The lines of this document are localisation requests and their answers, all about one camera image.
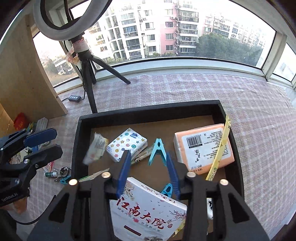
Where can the red snack packet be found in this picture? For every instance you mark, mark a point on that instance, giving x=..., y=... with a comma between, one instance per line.
x=21, y=122

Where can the metal clip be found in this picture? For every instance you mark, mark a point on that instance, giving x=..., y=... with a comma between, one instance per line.
x=62, y=173

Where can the ring light on tripod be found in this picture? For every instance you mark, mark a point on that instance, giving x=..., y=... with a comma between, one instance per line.
x=73, y=31

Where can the coffee mate sachet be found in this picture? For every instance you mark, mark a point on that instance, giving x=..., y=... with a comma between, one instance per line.
x=96, y=149

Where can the orange tissue pack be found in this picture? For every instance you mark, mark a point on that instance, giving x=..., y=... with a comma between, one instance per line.
x=197, y=148

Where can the white tissue pack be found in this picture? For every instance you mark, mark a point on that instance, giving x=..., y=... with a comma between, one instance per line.
x=128, y=140

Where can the teal clothes peg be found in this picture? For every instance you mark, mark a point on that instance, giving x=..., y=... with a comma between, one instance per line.
x=65, y=180

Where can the wooden back board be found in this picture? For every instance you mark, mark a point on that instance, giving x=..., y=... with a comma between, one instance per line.
x=25, y=87

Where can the blue clothes peg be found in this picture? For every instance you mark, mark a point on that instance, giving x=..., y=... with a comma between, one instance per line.
x=168, y=190

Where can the grey GT sachet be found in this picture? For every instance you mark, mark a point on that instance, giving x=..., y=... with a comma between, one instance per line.
x=209, y=208

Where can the white Chinese calligraphy box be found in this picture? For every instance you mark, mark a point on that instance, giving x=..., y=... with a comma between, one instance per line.
x=142, y=213

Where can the black storage tray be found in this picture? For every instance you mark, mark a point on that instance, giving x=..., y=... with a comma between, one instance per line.
x=157, y=121

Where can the green lip balm stick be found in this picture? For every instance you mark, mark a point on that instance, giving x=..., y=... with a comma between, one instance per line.
x=51, y=174

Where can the left hand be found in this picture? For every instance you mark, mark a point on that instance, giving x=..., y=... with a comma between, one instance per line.
x=19, y=206

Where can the black remote on cable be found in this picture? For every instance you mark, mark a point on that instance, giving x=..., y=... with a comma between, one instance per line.
x=75, y=98

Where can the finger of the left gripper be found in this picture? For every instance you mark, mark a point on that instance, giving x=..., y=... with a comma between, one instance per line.
x=42, y=157
x=38, y=138

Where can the yellow long stick packet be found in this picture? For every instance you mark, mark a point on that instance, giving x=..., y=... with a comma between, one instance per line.
x=220, y=150

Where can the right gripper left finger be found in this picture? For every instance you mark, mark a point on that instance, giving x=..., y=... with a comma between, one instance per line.
x=81, y=211

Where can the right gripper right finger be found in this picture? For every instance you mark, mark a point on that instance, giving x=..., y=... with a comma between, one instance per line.
x=232, y=218

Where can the grey white box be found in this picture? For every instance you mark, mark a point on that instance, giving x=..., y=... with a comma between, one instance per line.
x=41, y=125

